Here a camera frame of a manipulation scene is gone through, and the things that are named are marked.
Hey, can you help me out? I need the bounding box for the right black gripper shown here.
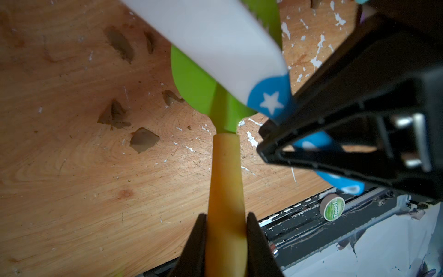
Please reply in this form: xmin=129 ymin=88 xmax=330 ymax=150
xmin=257 ymin=1 xmax=443 ymax=201

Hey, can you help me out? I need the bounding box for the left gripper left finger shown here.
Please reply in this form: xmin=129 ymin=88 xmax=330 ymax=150
xmin=169 ymin=214 xmax=207 ymax=277

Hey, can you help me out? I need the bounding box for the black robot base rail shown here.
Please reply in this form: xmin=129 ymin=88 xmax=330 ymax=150
xmin=258 ymin=187 xmax=411 ymax=272

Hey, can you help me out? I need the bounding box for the green round sticker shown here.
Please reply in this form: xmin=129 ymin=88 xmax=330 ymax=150
xmin=320 ymin=194 xmax=346 ymax=222

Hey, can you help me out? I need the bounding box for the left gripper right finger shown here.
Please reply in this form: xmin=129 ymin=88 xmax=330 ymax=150
xmin=246 ymin=212 xmax=284 ymax=277

